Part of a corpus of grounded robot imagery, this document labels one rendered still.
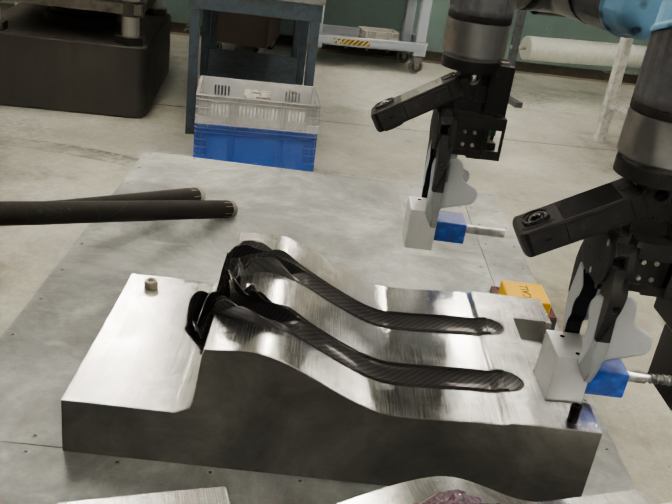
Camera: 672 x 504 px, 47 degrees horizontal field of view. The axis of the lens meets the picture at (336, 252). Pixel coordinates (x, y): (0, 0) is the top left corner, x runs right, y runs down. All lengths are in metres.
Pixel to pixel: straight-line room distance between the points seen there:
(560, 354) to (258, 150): 3.20
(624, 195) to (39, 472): 0.58
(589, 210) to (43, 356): 0.60
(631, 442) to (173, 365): 1.80
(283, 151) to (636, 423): 2.17
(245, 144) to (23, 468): 3.18
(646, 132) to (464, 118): 0.31
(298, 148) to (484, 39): 2.99
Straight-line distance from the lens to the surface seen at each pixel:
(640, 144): 0.70
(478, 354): 0.85
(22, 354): 0.95
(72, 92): 4.64
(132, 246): 1.19
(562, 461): 0.79
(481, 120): 0.96
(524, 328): 0.94
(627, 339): 0.77
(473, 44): 0.94
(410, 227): 1.01
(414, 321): 0.90
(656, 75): 0.70
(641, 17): 0.85
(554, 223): 0.71
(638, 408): 2.60
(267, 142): 3.87
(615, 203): 0.72
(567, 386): 0.80
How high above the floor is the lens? 1.31
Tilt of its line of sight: 25 degrees down
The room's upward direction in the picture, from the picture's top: 8 degrees clockwise
